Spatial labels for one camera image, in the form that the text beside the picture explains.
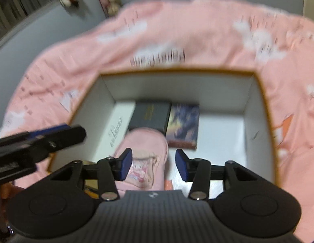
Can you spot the window ledge rail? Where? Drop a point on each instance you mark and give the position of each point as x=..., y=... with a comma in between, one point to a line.
x=27, y=21

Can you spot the orange crochet ball keychain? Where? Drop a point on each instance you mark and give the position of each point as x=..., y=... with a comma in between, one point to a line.
x=168, y=185

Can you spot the operator hand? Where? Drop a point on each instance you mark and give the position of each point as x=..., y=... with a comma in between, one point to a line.
x=6, y=192

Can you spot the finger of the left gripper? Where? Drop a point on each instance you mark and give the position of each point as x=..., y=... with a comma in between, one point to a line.
x=52, y=142
x=27, y=135

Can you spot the pink cloud pattern duvet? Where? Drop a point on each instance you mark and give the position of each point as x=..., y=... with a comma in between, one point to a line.
x=226, y=34

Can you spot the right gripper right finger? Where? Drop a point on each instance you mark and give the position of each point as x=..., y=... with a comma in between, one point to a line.
x=241, y=200

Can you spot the pink fabric pouch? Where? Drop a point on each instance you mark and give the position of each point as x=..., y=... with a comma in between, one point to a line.
x=150, y=152

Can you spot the gold cube box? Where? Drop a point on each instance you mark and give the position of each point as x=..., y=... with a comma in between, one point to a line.
x=91, y=179

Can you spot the illustrated card box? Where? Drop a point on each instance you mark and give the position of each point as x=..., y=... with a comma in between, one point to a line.
x=183, y=126

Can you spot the black rectangular gift box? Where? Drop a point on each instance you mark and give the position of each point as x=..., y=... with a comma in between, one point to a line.
x=151, y=114

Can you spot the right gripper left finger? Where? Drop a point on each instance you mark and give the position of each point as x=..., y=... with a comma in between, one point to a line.
x=57, y=205

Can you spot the orange cardboard storage box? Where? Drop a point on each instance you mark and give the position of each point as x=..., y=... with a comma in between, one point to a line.
x=219, y=115

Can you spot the white glasses case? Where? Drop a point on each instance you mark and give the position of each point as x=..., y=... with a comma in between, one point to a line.
x=114, y=130

